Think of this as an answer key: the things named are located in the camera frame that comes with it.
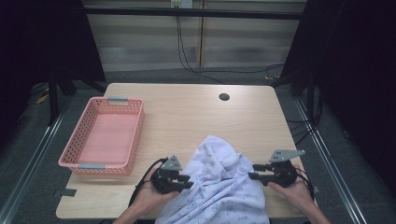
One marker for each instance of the yellow floor object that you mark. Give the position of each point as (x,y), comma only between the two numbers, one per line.
(42,98)

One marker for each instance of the person's left hand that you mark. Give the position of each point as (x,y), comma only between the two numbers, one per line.
(151,199)

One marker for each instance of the black curtain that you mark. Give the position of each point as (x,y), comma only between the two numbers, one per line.
(358,62)
(37,40)

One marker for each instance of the black metal stand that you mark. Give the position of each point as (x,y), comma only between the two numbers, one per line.
(53,102)

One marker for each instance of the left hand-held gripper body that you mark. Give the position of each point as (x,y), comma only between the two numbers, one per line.
(166,183)

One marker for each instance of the black tape piece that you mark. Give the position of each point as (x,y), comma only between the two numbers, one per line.
(68,193)

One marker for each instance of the white wall socket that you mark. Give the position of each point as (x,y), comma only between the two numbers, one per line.
(182,3)

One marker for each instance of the pink plastic basket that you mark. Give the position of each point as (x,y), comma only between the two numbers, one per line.
(107,137)

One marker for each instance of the person's right hand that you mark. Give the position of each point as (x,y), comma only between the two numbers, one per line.
(294,193)

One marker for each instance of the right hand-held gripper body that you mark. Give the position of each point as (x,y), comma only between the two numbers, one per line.
(280,174)

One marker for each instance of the metal floor rail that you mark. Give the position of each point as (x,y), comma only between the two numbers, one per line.
(34,155)
(330,161)

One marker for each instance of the black horizontal frame bar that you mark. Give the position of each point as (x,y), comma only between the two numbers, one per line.
(218,13)

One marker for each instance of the pale lavender garment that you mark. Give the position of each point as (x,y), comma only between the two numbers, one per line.
(218,186)

